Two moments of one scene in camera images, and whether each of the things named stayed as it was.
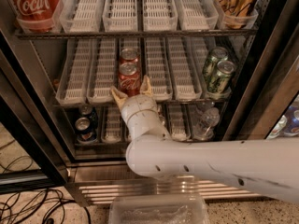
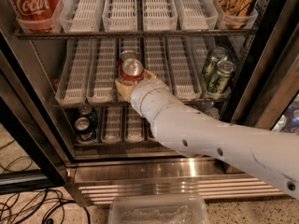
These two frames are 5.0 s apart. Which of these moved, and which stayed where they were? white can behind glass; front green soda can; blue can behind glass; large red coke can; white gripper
Moved: white gripper
Stayed: front green soda can; large red coke can; white can behind glass; blue can behind glass
